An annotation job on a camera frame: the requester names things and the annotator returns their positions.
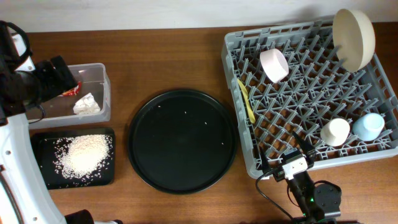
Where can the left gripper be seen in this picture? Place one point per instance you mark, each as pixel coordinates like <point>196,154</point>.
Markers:
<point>53,86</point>

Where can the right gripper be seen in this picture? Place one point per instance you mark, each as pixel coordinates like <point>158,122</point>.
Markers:
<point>309,150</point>

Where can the red sauce packet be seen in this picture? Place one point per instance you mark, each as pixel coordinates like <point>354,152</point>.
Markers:
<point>73,92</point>

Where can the white napkin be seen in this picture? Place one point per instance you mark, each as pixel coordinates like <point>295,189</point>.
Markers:
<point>86,105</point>

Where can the white cup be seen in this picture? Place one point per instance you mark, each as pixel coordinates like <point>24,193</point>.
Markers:
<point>335,132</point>

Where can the yellow plastic knife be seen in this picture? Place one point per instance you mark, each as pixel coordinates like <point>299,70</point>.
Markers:
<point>246,99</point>

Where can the rice grains pile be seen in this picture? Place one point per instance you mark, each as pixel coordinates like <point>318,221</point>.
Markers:
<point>83,157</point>

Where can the light blue cup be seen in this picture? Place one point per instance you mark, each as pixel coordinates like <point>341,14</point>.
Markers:
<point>369,126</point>

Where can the pink bowl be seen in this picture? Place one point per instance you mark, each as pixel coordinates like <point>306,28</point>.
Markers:
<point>274,64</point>

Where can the cream shallow bowl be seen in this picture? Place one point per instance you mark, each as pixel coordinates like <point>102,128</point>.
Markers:
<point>354,35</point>

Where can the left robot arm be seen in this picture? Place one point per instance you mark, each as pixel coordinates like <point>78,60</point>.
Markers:
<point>24,85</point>

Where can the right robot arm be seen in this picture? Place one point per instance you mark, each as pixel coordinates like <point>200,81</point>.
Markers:
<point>318,201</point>

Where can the grey dishwasher rack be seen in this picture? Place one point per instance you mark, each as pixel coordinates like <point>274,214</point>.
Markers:
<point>316,90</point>

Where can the clear plastic bin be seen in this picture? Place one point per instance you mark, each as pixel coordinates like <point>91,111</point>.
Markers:
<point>59,110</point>

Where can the black rectangular tray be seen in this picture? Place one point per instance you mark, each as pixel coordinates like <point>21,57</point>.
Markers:
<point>42,144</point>

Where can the round black serving tray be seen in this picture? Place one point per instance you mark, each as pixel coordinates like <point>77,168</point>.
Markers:
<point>182,141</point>

